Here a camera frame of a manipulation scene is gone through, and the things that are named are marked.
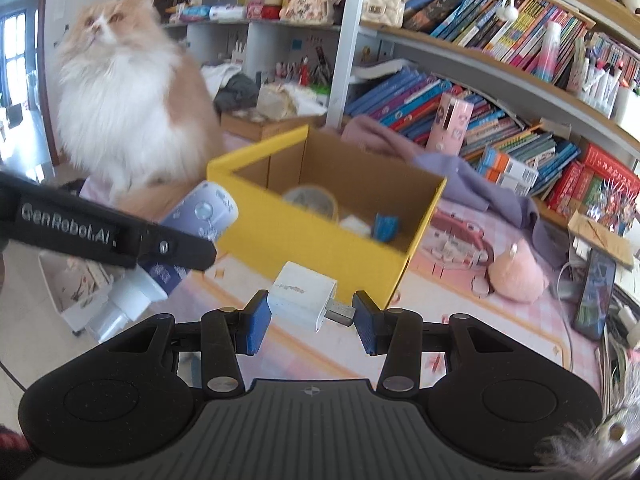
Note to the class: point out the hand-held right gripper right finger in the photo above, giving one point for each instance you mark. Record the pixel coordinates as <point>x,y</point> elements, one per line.
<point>366,327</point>

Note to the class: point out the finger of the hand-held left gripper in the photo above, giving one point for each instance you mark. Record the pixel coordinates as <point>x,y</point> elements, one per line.
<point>180,250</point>

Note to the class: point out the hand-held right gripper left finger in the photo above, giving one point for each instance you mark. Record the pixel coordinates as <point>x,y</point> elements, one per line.
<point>255,325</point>

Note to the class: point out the purple and white bottle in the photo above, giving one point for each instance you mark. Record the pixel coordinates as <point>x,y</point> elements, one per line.
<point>205,210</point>

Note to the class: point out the white usb charger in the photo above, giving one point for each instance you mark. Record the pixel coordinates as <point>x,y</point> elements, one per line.
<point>300,295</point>

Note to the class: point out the yellow cardboard box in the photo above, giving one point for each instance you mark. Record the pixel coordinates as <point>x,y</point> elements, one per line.
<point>310,245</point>

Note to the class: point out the blue plastic packet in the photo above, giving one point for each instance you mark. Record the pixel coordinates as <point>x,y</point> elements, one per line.
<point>386,227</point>

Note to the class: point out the pink basket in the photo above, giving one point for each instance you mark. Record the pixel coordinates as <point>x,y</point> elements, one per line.
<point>457,245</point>

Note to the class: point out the clear tape roll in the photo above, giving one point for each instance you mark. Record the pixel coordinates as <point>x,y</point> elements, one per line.
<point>312,202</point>

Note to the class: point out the orange and white cat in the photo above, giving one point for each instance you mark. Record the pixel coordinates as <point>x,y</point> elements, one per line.
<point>125,100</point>

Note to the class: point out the small brown cardboard box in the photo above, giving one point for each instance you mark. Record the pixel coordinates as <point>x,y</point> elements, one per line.
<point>260,127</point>

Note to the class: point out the pink plush toy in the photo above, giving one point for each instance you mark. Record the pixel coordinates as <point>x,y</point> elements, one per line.
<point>517,275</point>

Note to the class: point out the dark grey cloth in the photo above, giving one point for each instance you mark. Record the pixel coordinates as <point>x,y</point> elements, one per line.
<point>237,92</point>

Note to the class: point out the glass door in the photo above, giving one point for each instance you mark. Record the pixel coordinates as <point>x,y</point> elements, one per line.
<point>15,60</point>

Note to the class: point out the white cloth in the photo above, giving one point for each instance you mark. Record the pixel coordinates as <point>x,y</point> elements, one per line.
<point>220,75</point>

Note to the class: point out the crumpled white paper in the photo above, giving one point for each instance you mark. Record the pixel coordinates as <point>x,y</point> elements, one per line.
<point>285,100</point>

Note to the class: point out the pink and purple cloth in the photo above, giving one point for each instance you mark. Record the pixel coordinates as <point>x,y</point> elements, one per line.
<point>475,180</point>

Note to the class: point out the orange and white carton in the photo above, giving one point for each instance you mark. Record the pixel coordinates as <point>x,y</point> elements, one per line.
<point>505,170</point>

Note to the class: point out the tall pink box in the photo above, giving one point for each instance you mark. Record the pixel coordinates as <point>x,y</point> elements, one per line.
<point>450,122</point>

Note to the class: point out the row of colourful books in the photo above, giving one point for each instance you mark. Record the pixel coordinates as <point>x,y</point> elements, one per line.
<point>400,100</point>
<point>480,20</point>

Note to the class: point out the black smartphone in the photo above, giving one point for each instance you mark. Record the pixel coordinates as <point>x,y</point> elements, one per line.
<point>595,295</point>

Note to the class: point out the grey feather toy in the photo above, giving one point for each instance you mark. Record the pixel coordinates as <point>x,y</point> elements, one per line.
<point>580,447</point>

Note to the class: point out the flat cardboard piece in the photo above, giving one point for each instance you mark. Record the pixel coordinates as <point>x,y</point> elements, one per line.
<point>600,240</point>

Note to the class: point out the white bookshelf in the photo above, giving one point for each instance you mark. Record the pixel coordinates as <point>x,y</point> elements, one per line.
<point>345,35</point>

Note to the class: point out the white quilted handbag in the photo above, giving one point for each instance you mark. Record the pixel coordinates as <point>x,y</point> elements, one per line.
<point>382,7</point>

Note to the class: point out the white pen holder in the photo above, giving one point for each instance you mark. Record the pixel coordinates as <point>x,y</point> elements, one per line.
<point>597,95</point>

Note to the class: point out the pink spray bottle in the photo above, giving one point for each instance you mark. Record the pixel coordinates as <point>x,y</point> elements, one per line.
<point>551,50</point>

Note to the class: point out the white pompom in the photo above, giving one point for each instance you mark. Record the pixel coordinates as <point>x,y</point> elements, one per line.
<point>507,12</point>

